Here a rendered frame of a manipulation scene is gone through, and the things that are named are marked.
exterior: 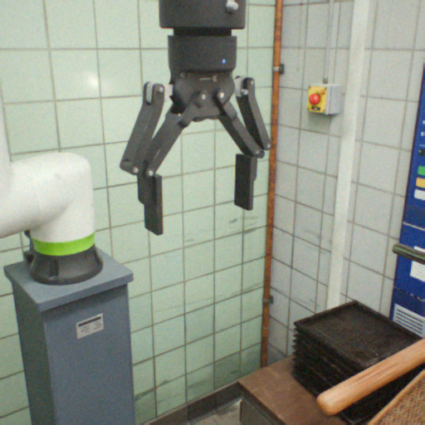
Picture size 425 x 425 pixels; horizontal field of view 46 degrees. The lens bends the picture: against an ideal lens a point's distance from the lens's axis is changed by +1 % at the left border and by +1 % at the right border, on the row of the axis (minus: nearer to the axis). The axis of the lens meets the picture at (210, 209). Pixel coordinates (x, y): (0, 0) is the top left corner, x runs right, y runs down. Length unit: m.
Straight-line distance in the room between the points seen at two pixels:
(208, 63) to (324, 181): 1.47
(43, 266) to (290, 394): 0.97
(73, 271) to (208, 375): 1.46
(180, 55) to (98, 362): 0.76
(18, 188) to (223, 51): 0.51
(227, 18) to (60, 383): 0.82
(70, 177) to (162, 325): 1.23
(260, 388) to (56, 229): 0.98
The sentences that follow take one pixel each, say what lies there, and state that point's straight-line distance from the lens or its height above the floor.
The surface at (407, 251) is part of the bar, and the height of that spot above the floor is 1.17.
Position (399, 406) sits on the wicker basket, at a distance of 1.53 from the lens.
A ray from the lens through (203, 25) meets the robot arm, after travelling 0.52.
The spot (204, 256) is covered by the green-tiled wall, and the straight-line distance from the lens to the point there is 2.08.
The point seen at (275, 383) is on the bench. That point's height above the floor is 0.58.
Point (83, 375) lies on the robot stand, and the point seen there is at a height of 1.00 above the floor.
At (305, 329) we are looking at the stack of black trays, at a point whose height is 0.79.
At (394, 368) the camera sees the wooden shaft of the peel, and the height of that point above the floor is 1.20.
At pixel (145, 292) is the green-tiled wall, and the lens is 1.99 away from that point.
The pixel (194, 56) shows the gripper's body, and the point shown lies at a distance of 0.53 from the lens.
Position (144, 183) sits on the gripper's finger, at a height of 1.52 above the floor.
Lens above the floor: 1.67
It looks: 19 degrees down
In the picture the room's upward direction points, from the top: straight up
